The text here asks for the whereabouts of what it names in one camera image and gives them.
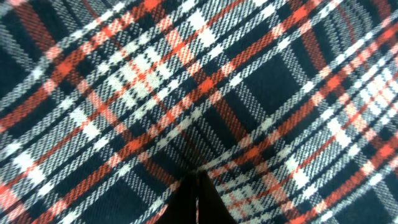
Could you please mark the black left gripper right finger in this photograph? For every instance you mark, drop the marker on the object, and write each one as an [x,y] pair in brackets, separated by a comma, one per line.
[211,209]

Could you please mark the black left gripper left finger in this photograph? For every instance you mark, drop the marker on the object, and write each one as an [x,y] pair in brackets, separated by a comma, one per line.
[182,208]

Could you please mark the plaid sleeveless dress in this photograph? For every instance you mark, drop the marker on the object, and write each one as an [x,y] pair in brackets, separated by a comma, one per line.
[289,106]

